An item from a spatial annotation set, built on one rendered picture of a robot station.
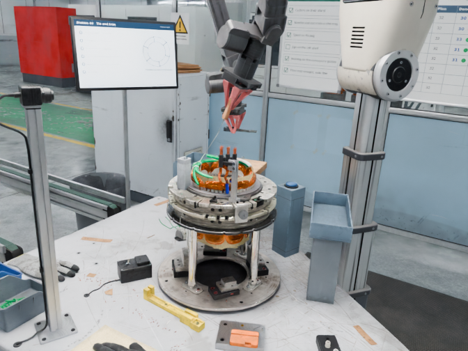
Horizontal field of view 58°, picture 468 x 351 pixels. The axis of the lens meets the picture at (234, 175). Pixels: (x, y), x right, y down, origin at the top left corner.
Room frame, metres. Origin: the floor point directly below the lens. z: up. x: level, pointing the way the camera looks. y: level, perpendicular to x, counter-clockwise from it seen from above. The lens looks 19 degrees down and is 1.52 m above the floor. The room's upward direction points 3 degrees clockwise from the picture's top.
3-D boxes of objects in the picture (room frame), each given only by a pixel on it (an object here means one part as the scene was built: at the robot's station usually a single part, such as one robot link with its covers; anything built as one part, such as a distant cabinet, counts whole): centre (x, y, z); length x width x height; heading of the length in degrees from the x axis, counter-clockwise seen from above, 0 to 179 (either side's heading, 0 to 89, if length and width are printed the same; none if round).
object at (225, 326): (0.88, -0.04, 0.79); 0.12 x 0.09 x 0.02; 85
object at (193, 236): (1.07, 0.11, 0.91); 0.02 x 0.02 x 0.21
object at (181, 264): (1.15, 0.15, 0.85); 0.06 x 0.04 x 0.05; 14
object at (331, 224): (1.11, -0.28, 0.92); 0.25 x 0.11 x 0.28; 169
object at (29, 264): (1.17, 0.59, 0.79); 0.24 x 0.12 x 0.02; 60
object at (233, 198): (1.04, 0.00, 1.15); 0.03 x 0.02 x 0.12; 54
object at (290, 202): (1.36, -0.20, 0.91); 0.07 x 0.07 x 0.25; 40
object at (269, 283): (1.17, 0.03, 0.80); 0.39 x 0.39 x 0.01
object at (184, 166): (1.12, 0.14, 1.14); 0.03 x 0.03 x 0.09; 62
